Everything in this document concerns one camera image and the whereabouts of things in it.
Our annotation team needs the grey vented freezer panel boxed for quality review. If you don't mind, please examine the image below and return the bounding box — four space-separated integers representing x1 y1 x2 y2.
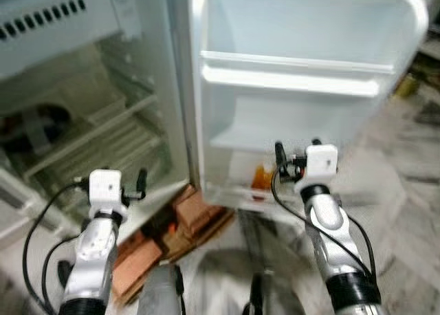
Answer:
0 0 142 82

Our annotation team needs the white wire fridge shelf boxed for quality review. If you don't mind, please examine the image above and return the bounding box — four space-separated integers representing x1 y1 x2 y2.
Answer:
24 91 170 193

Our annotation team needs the grey left robot leg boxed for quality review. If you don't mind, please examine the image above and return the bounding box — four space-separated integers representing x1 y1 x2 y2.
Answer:
137 263 187 315

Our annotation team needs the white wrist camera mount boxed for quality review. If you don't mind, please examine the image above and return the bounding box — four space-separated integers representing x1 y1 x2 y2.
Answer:
296 144 340 193
88 169 129 219

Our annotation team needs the small grey refrigerator body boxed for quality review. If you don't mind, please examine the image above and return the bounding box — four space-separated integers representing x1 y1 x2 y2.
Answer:
0 0 197 223

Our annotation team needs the gold can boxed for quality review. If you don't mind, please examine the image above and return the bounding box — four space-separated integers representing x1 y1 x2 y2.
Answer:
395 74 421 100

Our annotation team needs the white fridge door shelf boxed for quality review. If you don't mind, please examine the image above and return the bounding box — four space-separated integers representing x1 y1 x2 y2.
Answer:
199 50 398 100

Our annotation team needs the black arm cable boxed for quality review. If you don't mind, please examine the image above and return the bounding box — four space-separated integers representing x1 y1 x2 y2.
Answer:
40 234 80 309
22 181 91 314
270 165 376 269

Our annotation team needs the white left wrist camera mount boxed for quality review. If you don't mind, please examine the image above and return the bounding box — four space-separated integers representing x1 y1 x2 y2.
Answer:
88 169 129 219

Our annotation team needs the orange bottle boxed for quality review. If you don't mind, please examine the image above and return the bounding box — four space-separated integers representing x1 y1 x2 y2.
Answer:
251 165 273 193

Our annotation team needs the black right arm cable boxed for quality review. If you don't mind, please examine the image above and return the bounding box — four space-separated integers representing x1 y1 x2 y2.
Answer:
270 165 376 269

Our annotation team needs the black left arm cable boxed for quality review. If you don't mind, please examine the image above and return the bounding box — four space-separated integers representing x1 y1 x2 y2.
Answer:
22 181 91 314
40 234 80 309

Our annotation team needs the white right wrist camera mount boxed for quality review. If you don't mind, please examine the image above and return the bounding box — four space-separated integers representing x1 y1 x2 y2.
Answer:
296 144 340 193

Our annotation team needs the refrigerator door with green sticker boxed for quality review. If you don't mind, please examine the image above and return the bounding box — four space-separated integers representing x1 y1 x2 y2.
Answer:
189 0 431 210

